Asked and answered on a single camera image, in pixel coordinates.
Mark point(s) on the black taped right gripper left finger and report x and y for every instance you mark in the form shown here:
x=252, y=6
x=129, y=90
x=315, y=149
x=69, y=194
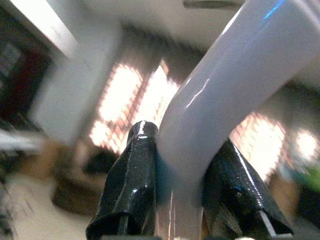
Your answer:
x=130, y=180

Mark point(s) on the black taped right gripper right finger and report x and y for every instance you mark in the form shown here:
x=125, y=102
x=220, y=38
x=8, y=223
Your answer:
x=237, y=190

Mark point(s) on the bright latticed window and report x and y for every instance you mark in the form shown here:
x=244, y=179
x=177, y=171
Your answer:
x=260, y=147
x=132, y=105

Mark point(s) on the dark wooden cabinet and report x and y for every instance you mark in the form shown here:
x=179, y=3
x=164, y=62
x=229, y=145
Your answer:
x=17, y=72

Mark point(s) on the white ceiling beam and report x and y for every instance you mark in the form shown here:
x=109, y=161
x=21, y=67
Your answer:
x=42, y=25

